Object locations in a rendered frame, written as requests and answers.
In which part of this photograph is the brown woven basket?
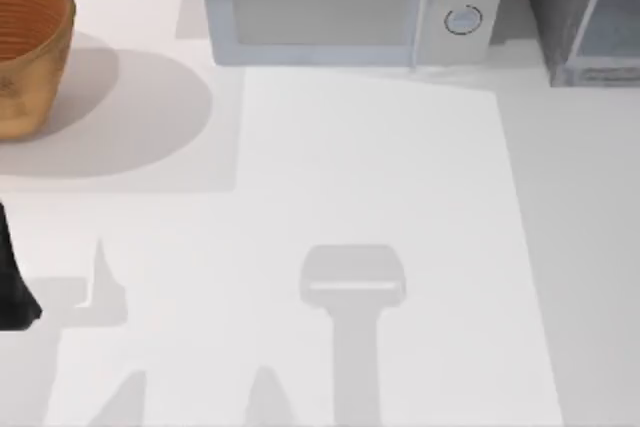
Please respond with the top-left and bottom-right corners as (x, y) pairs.
(0, 0), (78, 142)

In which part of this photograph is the round microwave knob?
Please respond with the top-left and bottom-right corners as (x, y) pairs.
(443, 3), (484, 37)

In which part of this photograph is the microwave oven door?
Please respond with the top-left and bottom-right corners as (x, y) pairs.
(194, 0), (432, 68)

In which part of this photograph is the pale microwave oven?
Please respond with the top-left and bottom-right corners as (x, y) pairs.
(193, 0), (515, 71)

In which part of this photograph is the microwave door handle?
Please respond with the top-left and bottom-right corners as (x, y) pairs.
(411, 0), (433, 70)

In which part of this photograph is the grey cabinet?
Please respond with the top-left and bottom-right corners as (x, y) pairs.
(517, 0), (640, 88)

